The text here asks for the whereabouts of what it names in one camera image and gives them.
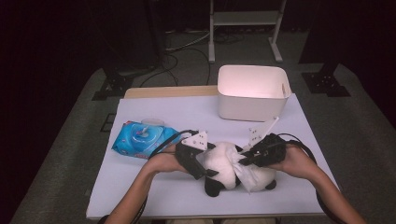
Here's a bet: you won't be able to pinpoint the black stand base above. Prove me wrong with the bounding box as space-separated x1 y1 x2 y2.
92 59 134 102
301 62 351 98

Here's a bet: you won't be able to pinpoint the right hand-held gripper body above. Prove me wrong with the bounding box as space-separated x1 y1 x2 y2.
247 116 289 167

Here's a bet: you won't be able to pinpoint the white metal stand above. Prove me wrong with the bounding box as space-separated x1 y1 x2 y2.
207 0 288 64

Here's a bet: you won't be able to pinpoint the panda plush toy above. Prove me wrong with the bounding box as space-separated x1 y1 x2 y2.
195 141 278 198

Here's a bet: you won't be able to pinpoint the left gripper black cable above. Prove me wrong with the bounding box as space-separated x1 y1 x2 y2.
130 129 200 224

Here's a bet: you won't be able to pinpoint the tangled floor cables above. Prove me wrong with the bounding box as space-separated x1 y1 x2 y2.
138 27 213 88

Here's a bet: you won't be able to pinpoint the blue wet wipes pack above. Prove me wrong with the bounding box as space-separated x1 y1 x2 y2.
111 118 181 159

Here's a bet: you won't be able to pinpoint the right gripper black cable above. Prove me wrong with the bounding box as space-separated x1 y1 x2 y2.
276 133 347 224

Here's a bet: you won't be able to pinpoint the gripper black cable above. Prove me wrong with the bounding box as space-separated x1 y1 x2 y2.
130 129 200 224
276 133 347 224

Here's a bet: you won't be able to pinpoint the person's right hand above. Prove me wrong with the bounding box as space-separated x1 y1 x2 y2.
269 144 318 181

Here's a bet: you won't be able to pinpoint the white table cover sheet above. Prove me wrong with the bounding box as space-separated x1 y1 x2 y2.
86 92 339 220

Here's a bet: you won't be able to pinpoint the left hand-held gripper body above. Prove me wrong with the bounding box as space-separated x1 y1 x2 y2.
175 130 209 175

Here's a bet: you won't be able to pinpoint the white storage bin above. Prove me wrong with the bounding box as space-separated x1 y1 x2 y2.
217 63 292 123

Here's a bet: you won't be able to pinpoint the black square floor frame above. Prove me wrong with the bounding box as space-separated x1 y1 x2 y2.
100 113 117 133

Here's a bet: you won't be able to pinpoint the person's left hand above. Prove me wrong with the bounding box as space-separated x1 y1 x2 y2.
144 144 188 174

